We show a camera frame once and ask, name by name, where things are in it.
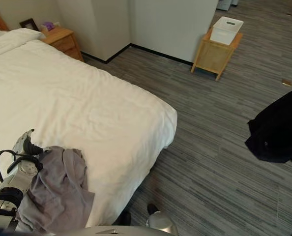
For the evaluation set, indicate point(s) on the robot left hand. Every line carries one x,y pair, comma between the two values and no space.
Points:
28,145

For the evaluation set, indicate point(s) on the grey garment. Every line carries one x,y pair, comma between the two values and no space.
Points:
57,182

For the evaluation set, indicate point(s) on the black garment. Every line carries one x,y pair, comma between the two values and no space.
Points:
278,127

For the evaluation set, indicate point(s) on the robot left arm silver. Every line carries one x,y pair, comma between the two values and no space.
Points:
10,186

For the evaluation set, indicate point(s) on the white duvet bed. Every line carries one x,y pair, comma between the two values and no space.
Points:
74,93

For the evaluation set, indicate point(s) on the wooden basket stand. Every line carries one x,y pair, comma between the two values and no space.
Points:
214,55

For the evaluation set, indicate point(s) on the white plastic laundry basket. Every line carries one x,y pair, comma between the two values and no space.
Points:
225,30

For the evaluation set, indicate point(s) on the white pillow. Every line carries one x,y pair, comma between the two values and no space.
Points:
18,37

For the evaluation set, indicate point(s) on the wooden nightstand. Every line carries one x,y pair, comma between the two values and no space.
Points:
63,41

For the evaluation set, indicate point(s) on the purple tissue box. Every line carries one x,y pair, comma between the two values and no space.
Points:
47,26

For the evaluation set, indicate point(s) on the black baseboard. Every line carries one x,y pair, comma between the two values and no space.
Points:
116,56

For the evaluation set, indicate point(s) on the white appliance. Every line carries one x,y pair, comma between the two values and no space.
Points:
225,4

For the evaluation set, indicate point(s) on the small brown floor object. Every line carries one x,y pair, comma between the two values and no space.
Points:
286,82

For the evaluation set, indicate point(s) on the dark picture frame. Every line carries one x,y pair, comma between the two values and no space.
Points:
29,24

